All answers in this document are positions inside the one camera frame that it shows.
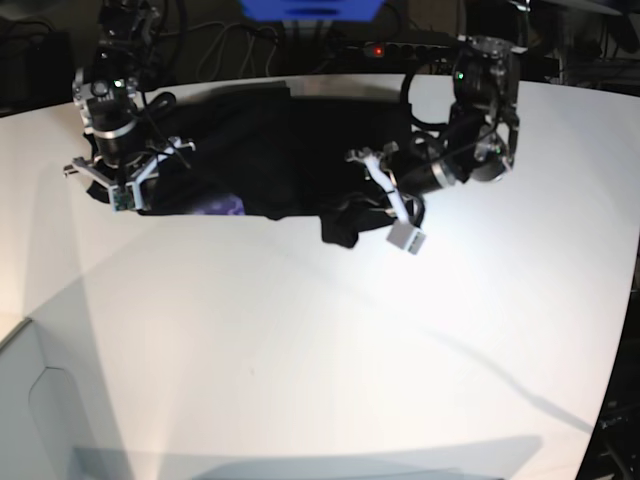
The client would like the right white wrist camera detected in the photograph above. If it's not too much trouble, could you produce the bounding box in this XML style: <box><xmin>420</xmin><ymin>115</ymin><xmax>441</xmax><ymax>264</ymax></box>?
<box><xmin>108</xmin><ymin>185</ymin><xmax>136</xmax><ymax>212</ymax></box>

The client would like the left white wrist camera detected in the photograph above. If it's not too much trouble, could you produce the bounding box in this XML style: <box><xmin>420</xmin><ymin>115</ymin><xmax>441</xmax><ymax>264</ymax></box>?
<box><xmin>387</xmin><ymin>221</ymin><xmax>426</xmax><ymax>255</ymax></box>

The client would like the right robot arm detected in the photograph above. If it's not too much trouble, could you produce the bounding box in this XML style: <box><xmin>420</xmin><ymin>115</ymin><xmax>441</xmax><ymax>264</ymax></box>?
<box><xmin>63</xmin><ymin>1</ymin><xmax>196</xmax><ymax>212</ymax></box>

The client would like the black T-shirt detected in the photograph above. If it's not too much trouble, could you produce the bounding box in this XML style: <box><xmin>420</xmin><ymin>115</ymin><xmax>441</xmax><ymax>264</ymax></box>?
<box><xmin>139</xmin><ymin>83</ymin><xmax>411</xmax><ymax>249</ymax></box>

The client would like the black power strip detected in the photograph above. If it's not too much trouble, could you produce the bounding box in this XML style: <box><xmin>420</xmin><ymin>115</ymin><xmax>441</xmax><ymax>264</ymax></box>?
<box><xmin>344</xmin><ymin>42</ymin><xmax>456</xmax><ymax>61</ymax></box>

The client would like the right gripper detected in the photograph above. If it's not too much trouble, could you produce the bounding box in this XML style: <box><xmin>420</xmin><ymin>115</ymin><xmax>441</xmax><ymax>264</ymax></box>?
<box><xmin>63</xmin><ymin>136</ymin><xmax>195</xmax><ymax>210</ymax></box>

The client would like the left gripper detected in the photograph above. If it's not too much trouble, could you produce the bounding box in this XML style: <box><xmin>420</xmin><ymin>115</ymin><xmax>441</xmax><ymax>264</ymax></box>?
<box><xmin>345</xmin><ymin>142</ymin><xmax>426</xmax><ymax>230</ymax></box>

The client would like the blue plastic box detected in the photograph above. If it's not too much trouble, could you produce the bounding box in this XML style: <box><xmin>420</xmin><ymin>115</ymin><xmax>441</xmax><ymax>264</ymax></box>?
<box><xmin>240</xmin><ymin>0</ymin><xmax>384</xmax><ymax>22</ymax></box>

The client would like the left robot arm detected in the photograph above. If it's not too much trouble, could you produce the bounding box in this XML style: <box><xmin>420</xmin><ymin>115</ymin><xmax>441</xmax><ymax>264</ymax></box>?
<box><xmin>346</xmin><ymin>35</ymin><xmax>520</xmax><ymax>227</ymax></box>

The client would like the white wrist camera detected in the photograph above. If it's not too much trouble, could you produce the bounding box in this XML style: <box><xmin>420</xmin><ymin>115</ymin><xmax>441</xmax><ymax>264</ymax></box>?
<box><xmin>387</xmin><ymin>221</ymin><xmax>426</xmax><ymax>255</ymax></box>
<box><xmin>108</xmin><ymin>185</ymin><xmax>136</xmax><ymax>212</ymax></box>

